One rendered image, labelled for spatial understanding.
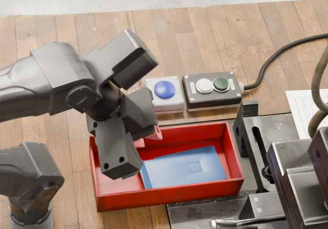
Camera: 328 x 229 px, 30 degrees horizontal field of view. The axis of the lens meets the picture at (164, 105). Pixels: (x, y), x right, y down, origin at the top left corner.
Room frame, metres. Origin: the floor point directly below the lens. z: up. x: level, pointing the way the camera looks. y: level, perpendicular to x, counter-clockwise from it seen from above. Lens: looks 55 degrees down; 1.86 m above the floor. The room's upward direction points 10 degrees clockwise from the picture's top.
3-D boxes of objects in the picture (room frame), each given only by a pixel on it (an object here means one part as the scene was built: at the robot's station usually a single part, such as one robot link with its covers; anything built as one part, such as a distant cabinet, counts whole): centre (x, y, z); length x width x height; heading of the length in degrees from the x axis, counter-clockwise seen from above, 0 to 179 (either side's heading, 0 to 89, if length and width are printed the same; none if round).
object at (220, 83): (0.73, -0.10, 0.93); 0.03 x 0.03 x 0.02
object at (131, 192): (0.54, -0.02, 0.93); 0.25 x 0.12 x 0.06; 109
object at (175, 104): (0.70, 0.00, 0.90); 0.07 x 0.07 x 0.06; 19
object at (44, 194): (0.43, 0.18, 1.00); 0.09 x 0.06 x 0.06; 40
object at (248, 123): (0.57, -0.18, 0.95); 0.15 x 0.03 x 0.10; 19
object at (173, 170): (0.54, -0.05, 0.92); 0.15 x 0.07 x 0.03; 116
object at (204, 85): (0.72, -0.07, 0.93); 0.03 x 0.03 x 0.02
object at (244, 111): (0.63, -0.16, 0.95); 0.06 x 0.03 x 0.09; 19
